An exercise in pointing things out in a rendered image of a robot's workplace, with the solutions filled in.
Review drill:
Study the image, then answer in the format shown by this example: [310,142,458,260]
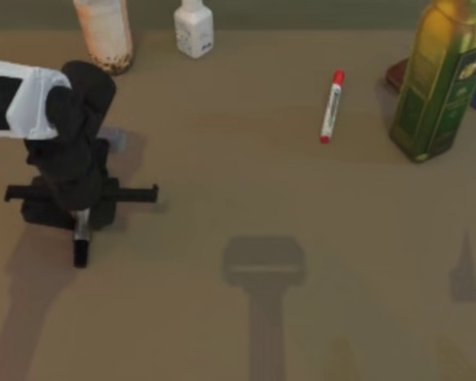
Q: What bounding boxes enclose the green olive oil bottle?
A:
[388,0,476,164]

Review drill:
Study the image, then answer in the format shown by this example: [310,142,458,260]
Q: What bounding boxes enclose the brown round object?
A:
[385,58,412,95]

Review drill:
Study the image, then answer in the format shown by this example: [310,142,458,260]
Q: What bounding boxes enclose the red and white marker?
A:
[319,70,346,145]

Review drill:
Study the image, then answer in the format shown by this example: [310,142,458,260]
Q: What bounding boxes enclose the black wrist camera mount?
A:
[21,198,118,232]

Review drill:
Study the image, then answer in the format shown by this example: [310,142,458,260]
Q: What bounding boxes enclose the small white plastic bottle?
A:
[173,0,215,60]

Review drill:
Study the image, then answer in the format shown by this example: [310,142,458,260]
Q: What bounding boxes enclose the clear cup with brown bottom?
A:
[71,0,135,76]

